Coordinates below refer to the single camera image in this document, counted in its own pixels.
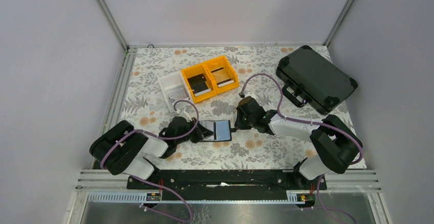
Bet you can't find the right orange bin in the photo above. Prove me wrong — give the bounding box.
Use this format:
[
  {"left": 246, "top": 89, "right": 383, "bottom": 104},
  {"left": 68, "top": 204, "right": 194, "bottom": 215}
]
[{"left": 203, "top": 55, "right": 239, "bottom": 94}]

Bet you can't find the orange bin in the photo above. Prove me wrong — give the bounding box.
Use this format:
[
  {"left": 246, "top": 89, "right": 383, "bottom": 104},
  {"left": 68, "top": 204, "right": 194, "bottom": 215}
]
[
  {"left": 203, "top": 55, "right": 239, "bottom": 94},
  {"left": 181, "top": 63, "right": 217, "bottom": 104}
]

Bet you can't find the white slotted cable duct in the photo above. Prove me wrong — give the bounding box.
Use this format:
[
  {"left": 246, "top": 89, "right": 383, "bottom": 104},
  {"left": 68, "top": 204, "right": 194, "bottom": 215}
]
[{"left": 88, "top": 189, "right": 305, "bottom": 205}]

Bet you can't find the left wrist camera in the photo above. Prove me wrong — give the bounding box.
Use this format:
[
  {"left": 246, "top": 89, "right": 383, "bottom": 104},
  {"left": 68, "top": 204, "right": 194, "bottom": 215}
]
[{"left": 179, "top": 110, "right": 191, "bottom": 121}]

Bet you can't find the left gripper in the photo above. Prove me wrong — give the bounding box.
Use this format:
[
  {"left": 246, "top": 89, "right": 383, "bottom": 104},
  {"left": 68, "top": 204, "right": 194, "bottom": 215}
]
[{"left": 176, "top": 117, "right": 214, "bottom": 145}]

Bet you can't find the floral table mat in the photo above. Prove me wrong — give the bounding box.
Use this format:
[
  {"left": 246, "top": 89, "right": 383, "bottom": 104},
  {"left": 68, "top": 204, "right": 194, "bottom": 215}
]
[{"left": 110, "top": 46, "right": 367, "bottom": 171}]

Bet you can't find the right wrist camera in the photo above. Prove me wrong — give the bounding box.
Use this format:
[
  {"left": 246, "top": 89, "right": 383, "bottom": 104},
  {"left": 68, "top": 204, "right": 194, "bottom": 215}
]
[{"left": 238, "top": 92, "right": 257, "bottom": 99}]

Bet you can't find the black hard case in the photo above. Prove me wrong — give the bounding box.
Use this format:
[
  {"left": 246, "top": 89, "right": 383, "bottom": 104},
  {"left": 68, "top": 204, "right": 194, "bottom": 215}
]
[{"left": 276, "top": 45, "right": 358, "bottom": 115}]

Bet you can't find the black leather card holder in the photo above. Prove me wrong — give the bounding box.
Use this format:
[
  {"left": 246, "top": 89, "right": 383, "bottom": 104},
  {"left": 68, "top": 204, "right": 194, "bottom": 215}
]
[{"left": 199, "top": 120, "right": 237, "bottom": 142}]

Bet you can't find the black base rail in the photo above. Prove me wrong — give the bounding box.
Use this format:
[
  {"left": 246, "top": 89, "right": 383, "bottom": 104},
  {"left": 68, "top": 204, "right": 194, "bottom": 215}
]
[{"left": 127, "top": 169, "right": 327, "bottom": 195}]

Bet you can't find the white plastic bin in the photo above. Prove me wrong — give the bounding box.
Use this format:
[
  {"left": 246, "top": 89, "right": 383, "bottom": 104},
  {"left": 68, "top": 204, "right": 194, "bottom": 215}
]
[{"left": 158, "top": 71, "right": 191, "bottom": 113}]

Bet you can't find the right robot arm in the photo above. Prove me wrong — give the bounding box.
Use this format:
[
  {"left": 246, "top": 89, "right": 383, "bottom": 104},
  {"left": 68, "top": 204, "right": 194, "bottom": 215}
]
[{"left": 235, "top": 96, "right": 363, "bottom": 189}]

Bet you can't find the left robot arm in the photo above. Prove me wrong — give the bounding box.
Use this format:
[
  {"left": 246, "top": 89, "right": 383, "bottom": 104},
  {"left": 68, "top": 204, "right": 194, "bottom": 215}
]
[{"left": 89, "top": 116, "right": 209, "bottom": 189}]

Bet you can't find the left orange bin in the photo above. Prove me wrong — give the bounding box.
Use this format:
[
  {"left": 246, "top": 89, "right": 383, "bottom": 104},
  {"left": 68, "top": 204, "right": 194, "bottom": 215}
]
[{"left": 181, "top": 63, "right": 217, "bottom": 104}]

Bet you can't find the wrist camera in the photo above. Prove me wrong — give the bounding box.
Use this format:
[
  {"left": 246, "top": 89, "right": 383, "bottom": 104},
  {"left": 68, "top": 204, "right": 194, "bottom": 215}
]
[
  {"left": 238, "top": 92, "right": 257, "bottom": 99},
  {"left": 179, "top": 110, "right": 191, "bottom": 121}
]

